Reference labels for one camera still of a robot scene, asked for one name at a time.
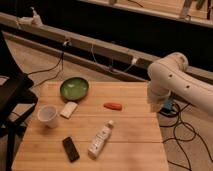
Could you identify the green ceramic bowl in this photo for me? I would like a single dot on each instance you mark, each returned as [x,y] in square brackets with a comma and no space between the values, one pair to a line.
[74,88]

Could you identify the white plastic bottle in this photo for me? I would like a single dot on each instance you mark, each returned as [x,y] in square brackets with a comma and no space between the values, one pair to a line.
[98,142]

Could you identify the blue power box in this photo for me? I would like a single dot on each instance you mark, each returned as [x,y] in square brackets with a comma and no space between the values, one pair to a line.
[167,105]

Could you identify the white rectangular block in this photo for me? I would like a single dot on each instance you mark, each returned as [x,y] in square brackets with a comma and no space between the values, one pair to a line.
[68,109]

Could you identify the white plastic cup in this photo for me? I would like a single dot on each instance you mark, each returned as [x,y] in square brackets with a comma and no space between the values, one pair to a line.
[48,116]

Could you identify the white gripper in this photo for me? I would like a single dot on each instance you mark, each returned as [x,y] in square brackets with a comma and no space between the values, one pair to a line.
[157,100]

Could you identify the white device on rail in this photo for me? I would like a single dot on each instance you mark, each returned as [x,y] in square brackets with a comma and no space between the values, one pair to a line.
[35,19]

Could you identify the black office chair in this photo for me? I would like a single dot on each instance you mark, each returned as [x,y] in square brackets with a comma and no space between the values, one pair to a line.
[15,90]

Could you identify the orange red oblong object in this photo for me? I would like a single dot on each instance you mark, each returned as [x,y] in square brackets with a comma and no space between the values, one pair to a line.
[113,106]

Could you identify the grey metal rail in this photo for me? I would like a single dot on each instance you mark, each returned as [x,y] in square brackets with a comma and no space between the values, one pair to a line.
[81,43]

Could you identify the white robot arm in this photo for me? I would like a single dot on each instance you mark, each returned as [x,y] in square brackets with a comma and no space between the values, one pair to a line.
[167,75]

